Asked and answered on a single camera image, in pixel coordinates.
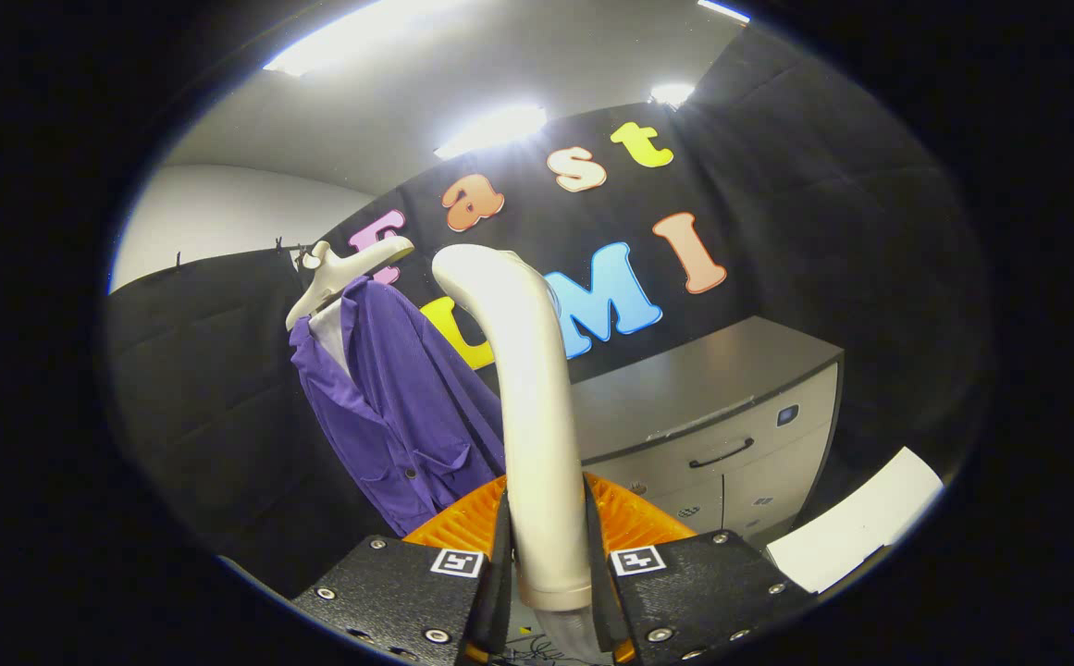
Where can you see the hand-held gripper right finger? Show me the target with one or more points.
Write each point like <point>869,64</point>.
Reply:
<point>599,592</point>

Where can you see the white plastic hanger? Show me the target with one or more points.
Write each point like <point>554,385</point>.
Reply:
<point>342,273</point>

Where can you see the grey drawer cabinet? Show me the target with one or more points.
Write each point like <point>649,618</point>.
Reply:
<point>703,370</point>

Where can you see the purple jacket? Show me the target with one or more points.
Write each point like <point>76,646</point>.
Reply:
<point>407,416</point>

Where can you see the white flat board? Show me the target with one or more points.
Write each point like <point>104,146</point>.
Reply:
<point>860,518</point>

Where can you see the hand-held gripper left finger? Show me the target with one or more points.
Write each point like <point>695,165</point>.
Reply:
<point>498,573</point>

